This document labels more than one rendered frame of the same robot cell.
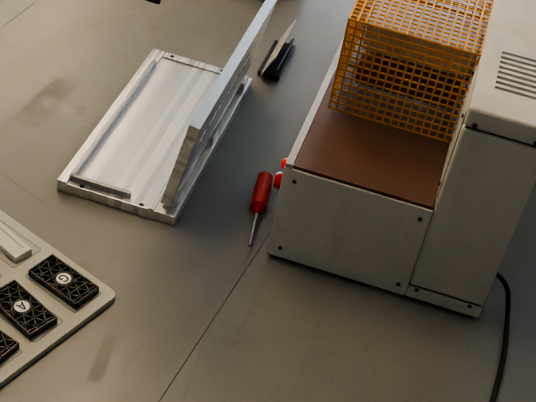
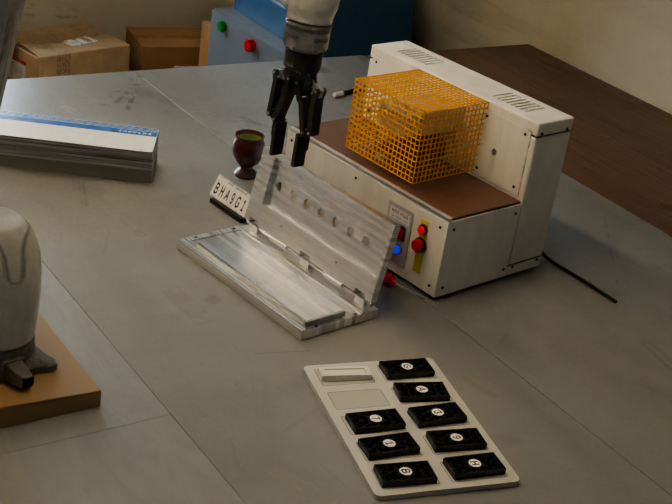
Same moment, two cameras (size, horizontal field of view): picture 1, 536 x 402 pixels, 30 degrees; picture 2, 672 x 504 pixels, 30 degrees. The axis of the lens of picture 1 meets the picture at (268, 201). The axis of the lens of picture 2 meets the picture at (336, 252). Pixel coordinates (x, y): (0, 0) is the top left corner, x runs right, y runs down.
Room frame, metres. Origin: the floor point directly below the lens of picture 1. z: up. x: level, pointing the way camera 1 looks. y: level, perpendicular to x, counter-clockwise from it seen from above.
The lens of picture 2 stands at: (-0.11, 2.04, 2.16)
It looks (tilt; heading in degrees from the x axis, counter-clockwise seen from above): 26 degrees down; 307
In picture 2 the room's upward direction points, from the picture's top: 9 degrees clockwise
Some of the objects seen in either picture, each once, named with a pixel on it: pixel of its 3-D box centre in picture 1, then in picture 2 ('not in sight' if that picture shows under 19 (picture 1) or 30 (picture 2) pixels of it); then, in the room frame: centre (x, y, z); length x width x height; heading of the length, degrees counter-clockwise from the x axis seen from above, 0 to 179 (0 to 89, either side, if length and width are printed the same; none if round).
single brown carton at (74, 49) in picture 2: not in sight; (62, 69); (4.35, -1.55, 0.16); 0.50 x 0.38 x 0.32; 84
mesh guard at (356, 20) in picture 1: (414, 45); (416, 124); (1.40, -0.18, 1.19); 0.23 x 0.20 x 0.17; 171
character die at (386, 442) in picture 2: not in sight; (388, 445); (0.87, 0.50, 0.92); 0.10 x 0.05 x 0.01; 64
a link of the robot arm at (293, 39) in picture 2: not in sight; (306, 35); (1.41, 0.23, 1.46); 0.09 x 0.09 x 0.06
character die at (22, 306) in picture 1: (21, 309); (421, 391); (0.95, 0.32, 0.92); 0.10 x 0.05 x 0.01; 55
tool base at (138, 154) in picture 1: (163, 126); (275, 274); (1.43, 0.21, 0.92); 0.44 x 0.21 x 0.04; 171
